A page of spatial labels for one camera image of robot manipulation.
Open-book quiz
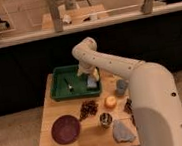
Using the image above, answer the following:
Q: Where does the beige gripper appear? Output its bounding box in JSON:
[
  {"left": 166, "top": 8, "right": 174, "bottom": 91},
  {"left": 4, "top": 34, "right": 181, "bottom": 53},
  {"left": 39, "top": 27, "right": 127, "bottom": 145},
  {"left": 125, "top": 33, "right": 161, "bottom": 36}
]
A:
[{"left": 76, "top": 63, "right": 100, "bottom": 82}]

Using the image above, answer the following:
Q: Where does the grey blue sponge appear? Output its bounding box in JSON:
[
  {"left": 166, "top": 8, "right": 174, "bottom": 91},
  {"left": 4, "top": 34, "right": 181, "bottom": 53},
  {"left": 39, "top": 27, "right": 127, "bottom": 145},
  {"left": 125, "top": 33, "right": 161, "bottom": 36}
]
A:
[{"left": 87, "top": 76, "right": 97, "bottom": 89}]

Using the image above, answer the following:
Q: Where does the green plastic tray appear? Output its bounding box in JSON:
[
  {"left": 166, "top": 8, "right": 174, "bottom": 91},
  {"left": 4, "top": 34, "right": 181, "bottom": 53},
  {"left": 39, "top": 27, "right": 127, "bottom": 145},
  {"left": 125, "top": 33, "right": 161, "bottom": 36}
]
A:
[{"left": 50, "top": 64, "right": 102, "bottom": 101}]

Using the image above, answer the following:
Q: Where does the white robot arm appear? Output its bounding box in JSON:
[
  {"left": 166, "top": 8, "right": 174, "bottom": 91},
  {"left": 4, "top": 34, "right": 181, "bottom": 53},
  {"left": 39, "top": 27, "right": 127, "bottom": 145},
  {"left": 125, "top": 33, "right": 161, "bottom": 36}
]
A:
[{"left": 71, "top": 37, "right": 182, "bottom": 146}]

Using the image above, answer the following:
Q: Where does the purple bowl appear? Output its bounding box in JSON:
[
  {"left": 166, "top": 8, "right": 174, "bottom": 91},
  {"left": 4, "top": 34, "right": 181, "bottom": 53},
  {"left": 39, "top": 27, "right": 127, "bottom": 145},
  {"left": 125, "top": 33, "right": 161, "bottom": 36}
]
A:
[{"left": 51, "top": 115, "right": 81, "bottom": 145}]

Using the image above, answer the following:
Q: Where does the small metal spoon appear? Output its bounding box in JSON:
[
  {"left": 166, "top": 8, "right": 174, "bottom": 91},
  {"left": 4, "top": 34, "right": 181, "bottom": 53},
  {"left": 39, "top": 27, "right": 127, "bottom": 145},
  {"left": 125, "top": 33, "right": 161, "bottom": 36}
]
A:
[{"left": 64, "top": 78, "right": 74, "bottom": 91}]

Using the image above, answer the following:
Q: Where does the grey blue cup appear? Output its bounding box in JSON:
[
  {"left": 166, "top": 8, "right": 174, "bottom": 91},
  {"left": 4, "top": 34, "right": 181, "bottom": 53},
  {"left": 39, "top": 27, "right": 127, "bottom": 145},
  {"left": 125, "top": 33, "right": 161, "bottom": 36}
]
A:
[{"left": 116, "top": 79, "right": 128, "bottom": 96}]

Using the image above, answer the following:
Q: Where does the bunch of dark grapes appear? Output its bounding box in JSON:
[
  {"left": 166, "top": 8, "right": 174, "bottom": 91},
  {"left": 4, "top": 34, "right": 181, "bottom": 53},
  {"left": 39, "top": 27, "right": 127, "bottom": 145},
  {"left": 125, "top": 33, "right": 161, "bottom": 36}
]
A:
[{"left": 79, "top": 100, "right": 98, "bottom": 121}]

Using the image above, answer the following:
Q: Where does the orange yellow fruit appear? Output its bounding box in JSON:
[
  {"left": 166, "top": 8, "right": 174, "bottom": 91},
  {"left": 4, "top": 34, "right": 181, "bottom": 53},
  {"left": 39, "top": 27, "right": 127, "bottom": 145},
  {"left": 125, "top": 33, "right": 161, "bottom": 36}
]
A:
[{"left": 104, "top": 96, "right": 117, "bottom": 109}]

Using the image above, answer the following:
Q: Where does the small metal cup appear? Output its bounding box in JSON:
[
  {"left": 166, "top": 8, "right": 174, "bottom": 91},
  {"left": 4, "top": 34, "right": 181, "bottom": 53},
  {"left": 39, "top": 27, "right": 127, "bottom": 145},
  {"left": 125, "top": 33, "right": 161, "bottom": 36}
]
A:
[{"left": 99, "top": 113, "right": 113, "bottom": 128}]

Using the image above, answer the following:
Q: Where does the metal binder clip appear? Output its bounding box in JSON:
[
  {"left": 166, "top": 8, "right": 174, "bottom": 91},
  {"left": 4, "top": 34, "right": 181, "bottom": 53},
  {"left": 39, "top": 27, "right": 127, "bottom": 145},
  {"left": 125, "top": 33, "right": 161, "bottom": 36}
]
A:
[{"left": 124, "top": 99, "right": 132, "bottom": 114}]

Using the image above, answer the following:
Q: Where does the grey blue cloth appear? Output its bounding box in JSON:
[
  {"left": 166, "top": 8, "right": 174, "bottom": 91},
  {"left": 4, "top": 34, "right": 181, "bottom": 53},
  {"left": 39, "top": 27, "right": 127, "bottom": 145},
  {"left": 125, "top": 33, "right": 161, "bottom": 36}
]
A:
[{"left": 112, "top": 120, "right": 135, "bottom": 143}]

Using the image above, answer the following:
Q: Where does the wooden rail fixture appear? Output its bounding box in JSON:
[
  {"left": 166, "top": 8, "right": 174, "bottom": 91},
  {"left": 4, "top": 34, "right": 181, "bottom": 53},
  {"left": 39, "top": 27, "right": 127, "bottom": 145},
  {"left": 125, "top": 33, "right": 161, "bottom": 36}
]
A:
[{"left": 0, "top": 0, "right": 182, "bottom": 48}]

